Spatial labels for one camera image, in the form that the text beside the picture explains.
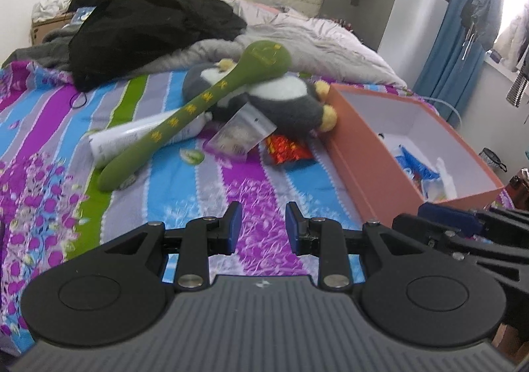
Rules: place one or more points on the black jacket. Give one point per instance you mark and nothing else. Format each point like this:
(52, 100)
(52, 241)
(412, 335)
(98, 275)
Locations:
(144, 33)

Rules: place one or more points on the striped hanging item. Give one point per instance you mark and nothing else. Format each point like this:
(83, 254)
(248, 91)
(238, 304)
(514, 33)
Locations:
(517, 91)

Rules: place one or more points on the blue curtain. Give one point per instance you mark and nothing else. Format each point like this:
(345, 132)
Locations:
(446, 58)

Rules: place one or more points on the blue and white packet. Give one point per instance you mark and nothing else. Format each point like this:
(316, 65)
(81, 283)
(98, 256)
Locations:
(413, 163)

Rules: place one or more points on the red foil packet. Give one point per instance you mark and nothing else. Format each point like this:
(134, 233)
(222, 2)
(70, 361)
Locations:
(285, 149)

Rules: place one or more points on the dark hanging clothes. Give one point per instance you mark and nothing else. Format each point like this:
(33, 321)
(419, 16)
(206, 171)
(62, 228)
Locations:
(485, 4)

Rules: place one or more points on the clear zip bag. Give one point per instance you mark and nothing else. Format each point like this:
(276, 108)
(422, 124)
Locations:
(239, 132)

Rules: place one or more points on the light hanging garment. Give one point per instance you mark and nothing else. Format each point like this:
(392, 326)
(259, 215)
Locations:
(512, 41)

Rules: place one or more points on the green plush spoon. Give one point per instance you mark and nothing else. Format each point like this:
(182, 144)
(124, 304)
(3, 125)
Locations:
(182, 116)

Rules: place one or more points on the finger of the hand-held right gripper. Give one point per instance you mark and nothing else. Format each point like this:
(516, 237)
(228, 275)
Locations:
(454, 246)
(450, 219)

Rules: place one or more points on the light grey duvet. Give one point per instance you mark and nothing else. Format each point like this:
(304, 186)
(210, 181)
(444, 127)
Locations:
(330, 45)

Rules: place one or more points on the white plastic packet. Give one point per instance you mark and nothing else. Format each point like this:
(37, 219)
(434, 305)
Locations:
(446, 182)

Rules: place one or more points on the small green white packet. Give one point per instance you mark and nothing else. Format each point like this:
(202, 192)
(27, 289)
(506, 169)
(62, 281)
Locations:
(192, 156)

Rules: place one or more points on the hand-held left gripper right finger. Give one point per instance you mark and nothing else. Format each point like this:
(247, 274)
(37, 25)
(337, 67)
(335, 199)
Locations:
(294, 229)

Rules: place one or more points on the colourful striped bedsheet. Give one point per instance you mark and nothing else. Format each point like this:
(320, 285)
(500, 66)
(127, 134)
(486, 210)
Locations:
(49, 190)

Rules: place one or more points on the orange cardboard box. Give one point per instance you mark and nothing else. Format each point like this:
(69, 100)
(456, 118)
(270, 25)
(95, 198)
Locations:
(359, 149)

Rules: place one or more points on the brown bag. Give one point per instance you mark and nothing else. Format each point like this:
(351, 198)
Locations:
(520, 188)

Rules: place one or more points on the grey penguin plush toy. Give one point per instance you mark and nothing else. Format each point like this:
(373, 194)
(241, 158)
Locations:
(289, 107)

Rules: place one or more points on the white tube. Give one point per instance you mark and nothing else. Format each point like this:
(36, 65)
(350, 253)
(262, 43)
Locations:
(115, 140)

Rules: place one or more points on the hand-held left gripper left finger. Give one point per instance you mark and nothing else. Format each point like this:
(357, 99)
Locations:
(233, 227)

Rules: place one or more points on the brown cardboard box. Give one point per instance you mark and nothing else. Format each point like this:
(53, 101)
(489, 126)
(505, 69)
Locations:
(41, 31)

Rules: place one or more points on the white crumpled cloth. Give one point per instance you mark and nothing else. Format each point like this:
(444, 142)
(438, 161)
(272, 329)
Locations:
(51, 6)

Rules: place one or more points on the grey garment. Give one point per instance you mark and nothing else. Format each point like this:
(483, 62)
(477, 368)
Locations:
(41, 50)

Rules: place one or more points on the pink pillow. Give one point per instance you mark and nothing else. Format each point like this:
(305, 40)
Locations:
(264, 8)

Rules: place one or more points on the blue patterned packet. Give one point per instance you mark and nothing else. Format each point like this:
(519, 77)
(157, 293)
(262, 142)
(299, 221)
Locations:
(84, 16)

